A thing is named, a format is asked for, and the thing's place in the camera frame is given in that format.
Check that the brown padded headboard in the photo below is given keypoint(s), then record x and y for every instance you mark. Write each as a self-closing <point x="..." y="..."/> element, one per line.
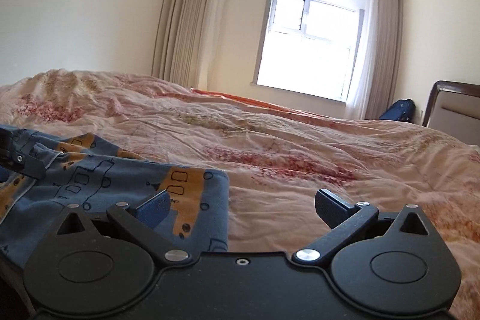
<point x="453" y="108"/>

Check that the beige right curtain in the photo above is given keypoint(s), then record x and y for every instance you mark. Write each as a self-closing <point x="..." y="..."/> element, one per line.
<point x="377" y="62"/>

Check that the white framed window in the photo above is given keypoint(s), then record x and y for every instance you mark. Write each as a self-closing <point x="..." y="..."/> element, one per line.
<point x="310" y="46"/>

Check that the beige curtain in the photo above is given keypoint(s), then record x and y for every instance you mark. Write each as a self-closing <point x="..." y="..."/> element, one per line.
<point x="186" y="43"/>
<point x="377" y="62"/>

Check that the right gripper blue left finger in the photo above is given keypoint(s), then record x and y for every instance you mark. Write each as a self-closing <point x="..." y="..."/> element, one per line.
<point x="151" y="211"/>

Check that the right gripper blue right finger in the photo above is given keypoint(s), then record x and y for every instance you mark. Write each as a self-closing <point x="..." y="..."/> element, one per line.
<point x="332" y="209"/>

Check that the pink floral duvet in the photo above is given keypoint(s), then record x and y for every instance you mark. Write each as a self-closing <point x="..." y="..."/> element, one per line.
<point x="275" y="161"/>

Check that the blue backpack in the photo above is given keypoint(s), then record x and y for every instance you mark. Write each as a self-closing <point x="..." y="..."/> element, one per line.
<point x="402" y="111"/>

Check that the beige left curtain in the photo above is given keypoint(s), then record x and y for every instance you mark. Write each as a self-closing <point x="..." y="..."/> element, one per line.
<point x="186" y="43"/>

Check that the blue patterned children's pants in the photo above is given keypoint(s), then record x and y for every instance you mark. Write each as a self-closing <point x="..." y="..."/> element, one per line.
<point x="92" y="174"/>

